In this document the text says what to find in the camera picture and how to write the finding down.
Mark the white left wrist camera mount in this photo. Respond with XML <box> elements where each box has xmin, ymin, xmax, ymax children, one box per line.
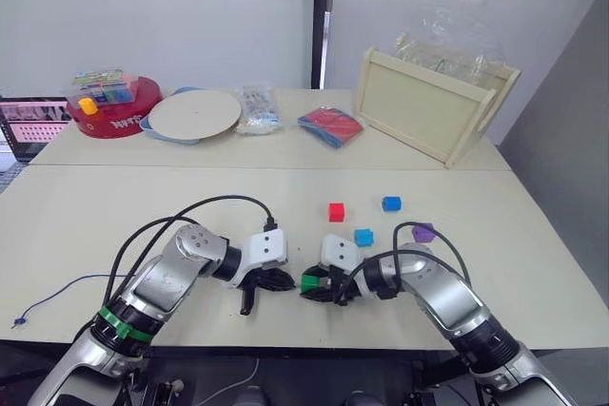
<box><xmin>234</xmin><ymin>228</ymin><xmax>290</xmax><ymax>289</ymax></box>

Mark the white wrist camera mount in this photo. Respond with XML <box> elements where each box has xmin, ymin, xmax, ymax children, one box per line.
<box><xmin>319</xmin><ymin>234</ymin><xmax>365</xmax><ymax>279</ymax></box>
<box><xmin>234</xmin><ymin>228</ymin><xmax>290</xmax><ymax>289</ymax></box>

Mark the blue lace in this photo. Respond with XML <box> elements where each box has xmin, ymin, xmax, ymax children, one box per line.
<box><xmin>10</xmin><ymin>273</ymin><xmax>140</xmax><ymax>330</ymax></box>

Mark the dark vertical post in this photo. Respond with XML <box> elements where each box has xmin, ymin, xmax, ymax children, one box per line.
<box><xmin>309</xmin><ymin>0</ymin><xmax>337</xmax><ymax>90</ymax></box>

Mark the red and blue cloth packet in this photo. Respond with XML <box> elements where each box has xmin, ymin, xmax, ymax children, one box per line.
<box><xmin>297</xmin><ymin>103</ymin><xmax>365</xmax><ymax>151</ymax></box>

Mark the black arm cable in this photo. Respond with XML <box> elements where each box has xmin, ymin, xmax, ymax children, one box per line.
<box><xmin>334</xmin><ymin>221</ymin><xmax>473</xmax><ymax>307</ymax></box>
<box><xmin>101</xmin><ymin>194</ymin><xmax>281</xmax><ymax>317</ymax></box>

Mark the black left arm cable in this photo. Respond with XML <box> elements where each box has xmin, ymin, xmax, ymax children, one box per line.
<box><xmin>101</xmin><ymin>194</ymin><xmax>281</xmax><ymax>317</ymax></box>

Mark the thin white cable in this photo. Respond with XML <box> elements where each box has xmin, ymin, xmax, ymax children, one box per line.
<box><xmin>196</xmin><ymin>357</ymin><xmax>261</xmax><ymax>406</ymax></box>

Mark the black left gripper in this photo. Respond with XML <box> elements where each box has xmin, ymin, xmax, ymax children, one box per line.
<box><xmin>239</xmin><ymin>262</ymin><xmax>297</xmax><ymax>318</ymax></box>

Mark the white plastic bag packet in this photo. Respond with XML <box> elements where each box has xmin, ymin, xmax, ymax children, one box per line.
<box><xmin>235</xmin><ymin>84</ymin><xmax>285</xmax><ymax>138</ymax></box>

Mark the light blue round plate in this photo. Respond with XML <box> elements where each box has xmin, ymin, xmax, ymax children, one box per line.
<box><xmin>140</xmin><ymin>86</ymin><xmax>239</xmax><ymax>147</ymax></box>

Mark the red round tin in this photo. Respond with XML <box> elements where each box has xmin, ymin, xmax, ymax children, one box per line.
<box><xmin>66</xmin><ymin>74</ymin><xmax>165</xmax><ymax>141</ymax></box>

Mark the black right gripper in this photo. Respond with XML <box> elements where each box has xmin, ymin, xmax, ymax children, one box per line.
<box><xmin>299</xmin><ymin>262</ymin><xmax>363</xmax><ymax>308</ymax></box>

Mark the laptop with pink screen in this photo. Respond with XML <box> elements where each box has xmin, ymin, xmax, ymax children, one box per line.
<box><xmin>0</xmin><ymin>96</ymin><xmax>73</xmax><ymax>164</ymax></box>

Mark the clear plastic toy box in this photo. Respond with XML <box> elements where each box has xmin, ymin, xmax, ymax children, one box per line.
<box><xmin>69</xmin><ymin>68</ymin><xmax>138</xmax><ymax>106</ymax></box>

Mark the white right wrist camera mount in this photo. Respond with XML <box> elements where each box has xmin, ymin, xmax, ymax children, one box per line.
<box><xmin>319</xmin><ymin>234</ymin><xmax>365</xmax><ymax>279</ymax></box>

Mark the pale wooden tray box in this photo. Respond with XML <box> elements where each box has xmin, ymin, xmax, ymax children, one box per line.
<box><xmin>352</xmin><ymin>46</ymin><xmax>522</xmax><ymax>171</ymax></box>

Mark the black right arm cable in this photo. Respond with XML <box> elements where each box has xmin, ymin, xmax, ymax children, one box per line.
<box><xmin>334</xmin><ymin>221</ymin><xmax>473</xmax><ymax>307</ymax></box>

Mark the green block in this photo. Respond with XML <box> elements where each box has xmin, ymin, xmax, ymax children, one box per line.
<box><xmin>300</xmin><ymin>273</ymin><xmax>325</xmax><ymax>295</ymax></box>

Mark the clear crumpled plastic bag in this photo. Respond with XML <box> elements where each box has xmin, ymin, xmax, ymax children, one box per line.
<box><xmin>391</xmin><ymin>10</ymin><xmax>509</xmax><ymax>91</ymax></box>

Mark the purple block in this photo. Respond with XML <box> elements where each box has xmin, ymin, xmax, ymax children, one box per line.
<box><xmin>411</xmin><ymin>222</ymin><xmax>437</xmax><ymax>243</ymax></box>

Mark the round wooden disc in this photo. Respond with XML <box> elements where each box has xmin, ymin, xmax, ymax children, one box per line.
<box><xmin>147</xmin><ymin>87</ymin><xmax>243</xmax><ymax>142</ymax></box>

